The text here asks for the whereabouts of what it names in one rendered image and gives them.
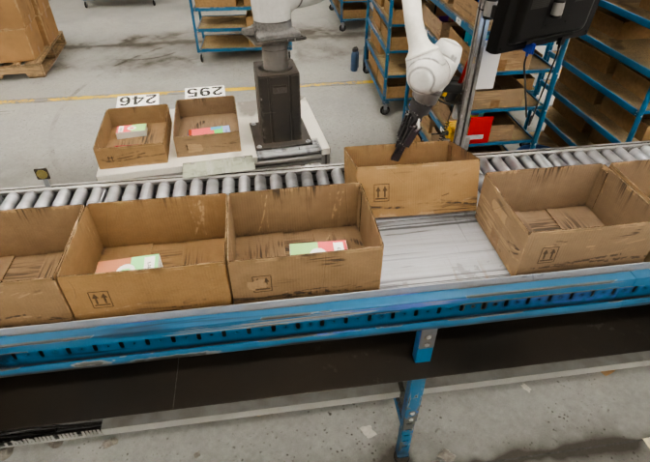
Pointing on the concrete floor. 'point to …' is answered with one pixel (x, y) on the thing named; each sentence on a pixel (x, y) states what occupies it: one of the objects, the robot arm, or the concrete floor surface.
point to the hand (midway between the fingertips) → (398, 151)
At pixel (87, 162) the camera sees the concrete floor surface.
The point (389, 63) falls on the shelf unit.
